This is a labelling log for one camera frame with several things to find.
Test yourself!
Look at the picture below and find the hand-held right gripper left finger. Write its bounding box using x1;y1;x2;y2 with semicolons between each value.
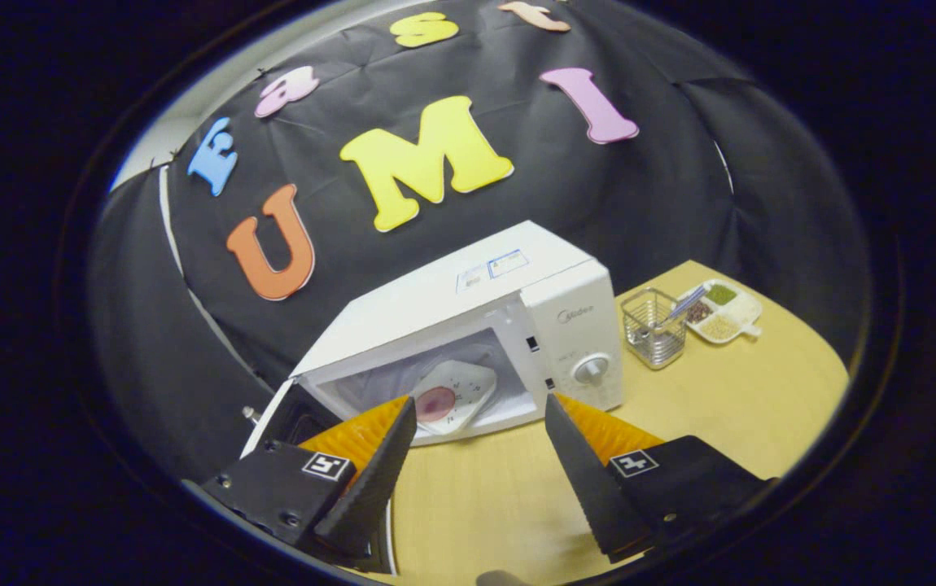
201;396;418;571

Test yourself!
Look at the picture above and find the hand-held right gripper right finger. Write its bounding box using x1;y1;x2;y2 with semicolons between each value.
544;393;778;564

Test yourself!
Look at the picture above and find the pink ham slice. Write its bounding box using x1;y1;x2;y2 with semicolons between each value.
417;387;457;422

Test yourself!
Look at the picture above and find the white square cherry-print plate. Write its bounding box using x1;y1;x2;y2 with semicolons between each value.
411;361;498;436

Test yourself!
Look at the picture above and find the white microwave oven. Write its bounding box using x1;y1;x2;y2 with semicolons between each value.
240;220;625;575

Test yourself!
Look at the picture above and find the white divided bean dish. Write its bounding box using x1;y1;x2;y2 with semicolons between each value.
676;279;764;345

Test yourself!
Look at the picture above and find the black backdrop cloth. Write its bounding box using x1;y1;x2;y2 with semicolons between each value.
85;0;872;481

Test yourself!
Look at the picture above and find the metal wire basket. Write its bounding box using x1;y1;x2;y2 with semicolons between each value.
621;287;689;371

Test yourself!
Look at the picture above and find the striped handle spoon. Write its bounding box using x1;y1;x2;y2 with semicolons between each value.
639;285;709;339

